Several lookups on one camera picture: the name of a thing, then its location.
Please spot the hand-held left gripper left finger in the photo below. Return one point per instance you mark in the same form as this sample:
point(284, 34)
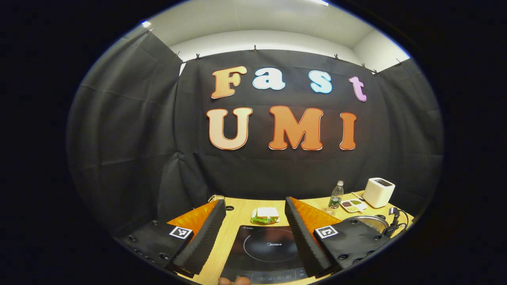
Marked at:
point(206, 237)

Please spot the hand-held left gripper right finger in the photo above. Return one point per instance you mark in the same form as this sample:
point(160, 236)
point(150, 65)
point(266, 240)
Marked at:
point(303, 237)

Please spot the black induction cooktop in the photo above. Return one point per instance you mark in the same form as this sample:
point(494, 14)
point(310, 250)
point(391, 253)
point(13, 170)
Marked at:
point(265, 249)

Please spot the small clear glass cup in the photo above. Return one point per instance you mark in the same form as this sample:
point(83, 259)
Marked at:
point(216, 198)

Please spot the sandwich on plate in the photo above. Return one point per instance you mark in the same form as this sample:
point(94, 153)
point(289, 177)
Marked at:
point(266, 213)

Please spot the clear plastic water bottle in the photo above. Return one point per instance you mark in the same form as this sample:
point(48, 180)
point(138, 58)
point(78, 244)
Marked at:
point(336, 198)

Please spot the white divided bean dish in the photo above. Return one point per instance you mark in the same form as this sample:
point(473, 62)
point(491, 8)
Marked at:
point(352, 206)

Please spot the white toaster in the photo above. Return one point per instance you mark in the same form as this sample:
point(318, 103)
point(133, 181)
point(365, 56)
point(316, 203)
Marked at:
point(378, 194)

